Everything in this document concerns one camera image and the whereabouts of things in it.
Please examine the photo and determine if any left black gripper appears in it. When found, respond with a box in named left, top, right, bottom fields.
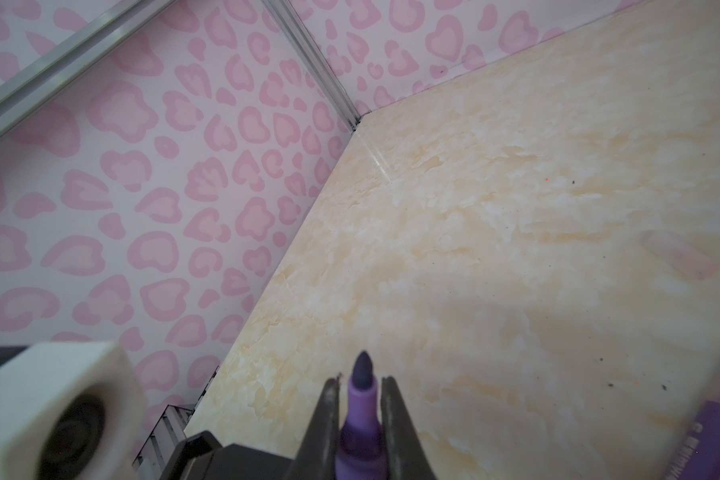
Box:
left=160, top=431, right=292, bottom=480

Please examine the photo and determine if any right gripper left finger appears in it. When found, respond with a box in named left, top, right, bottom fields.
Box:
left=285, top=377, right=340, bottom=480

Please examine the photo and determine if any left corner aluminium post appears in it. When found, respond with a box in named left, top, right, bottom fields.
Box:
left=263, top=0, right=362, bottom=132

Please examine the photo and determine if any clear pen cap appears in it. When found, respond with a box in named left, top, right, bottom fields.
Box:
left=641, top=230, right=720, bottom=281

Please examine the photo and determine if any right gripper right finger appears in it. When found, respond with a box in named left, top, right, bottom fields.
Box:
left=380, top=376, right=437, bottom=480

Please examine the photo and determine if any purple marker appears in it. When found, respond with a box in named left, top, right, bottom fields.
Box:
left=335, top=351, right=388, bottom=480
left=661, top=368, right=720, bottom=480

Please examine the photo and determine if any diagonal aluminium frame bar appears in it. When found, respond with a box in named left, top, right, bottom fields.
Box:
left=0, top=0, right=173, bottom=139

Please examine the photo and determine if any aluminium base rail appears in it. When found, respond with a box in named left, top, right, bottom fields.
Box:
left=132, top=405, right=194, bottom=480

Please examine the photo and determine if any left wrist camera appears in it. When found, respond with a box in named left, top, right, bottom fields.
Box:
left=0, top=340, right=150, bottom=480

